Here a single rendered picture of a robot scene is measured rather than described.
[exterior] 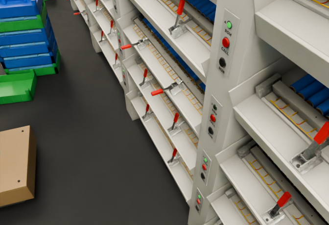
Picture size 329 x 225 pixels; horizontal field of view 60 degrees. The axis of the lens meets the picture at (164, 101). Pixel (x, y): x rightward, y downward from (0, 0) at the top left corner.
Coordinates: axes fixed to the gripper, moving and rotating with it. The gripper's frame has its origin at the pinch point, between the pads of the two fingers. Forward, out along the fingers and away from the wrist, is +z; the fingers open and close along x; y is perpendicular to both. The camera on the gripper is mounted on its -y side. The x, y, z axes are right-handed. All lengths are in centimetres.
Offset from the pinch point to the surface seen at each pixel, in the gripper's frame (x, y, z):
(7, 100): -15, -19, 56
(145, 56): -92, -2, -9
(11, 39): 0.9, -4.2, 30.9
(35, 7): -8.5, 7.2, 9.9
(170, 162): -114, -4, 27
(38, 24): -8.6, 7.5, 19.8
